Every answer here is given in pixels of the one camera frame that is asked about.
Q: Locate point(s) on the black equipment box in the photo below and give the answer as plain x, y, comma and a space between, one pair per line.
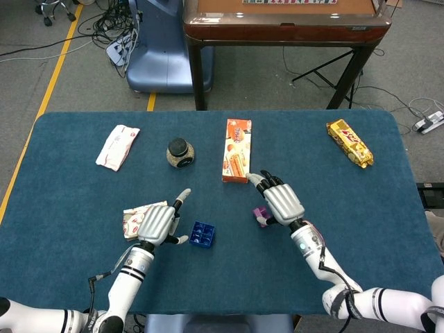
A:
433, 196

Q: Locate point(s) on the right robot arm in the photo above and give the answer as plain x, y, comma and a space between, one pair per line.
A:
312, 253

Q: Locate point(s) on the glass jar with black lid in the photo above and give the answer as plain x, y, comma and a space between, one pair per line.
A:
178, 152

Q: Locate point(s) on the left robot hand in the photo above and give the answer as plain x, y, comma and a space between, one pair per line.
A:
156, 223

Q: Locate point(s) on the white power strip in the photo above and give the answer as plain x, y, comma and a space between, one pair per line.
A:
118, 50
428, 123

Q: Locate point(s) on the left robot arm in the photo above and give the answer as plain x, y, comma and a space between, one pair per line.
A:
128, 277

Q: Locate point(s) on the purple small object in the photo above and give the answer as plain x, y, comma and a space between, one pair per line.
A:
260, 212

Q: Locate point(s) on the blue robot torso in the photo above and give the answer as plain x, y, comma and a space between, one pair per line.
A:
218, 324

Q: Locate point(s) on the black rolling stool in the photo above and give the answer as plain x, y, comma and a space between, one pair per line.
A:
62, 10

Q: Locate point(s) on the crumpled red-patterned paper bag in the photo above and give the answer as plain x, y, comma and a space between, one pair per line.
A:
133, 222

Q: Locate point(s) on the orange biscuit box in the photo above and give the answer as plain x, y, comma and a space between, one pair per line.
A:
236, 152

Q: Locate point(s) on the blue and magenta toy block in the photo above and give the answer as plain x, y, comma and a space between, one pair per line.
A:
202, 236

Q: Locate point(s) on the brown mahjong table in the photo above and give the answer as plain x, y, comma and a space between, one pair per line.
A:
284, 33

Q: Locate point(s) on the white pink pouch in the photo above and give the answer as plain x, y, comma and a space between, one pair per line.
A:
116, 147

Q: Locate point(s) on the yellow snack packet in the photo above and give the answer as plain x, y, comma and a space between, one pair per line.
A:
348, 142

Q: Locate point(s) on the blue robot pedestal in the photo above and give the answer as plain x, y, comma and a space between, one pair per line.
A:
163, 62

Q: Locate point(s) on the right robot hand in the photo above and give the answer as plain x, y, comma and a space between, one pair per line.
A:
282, 201

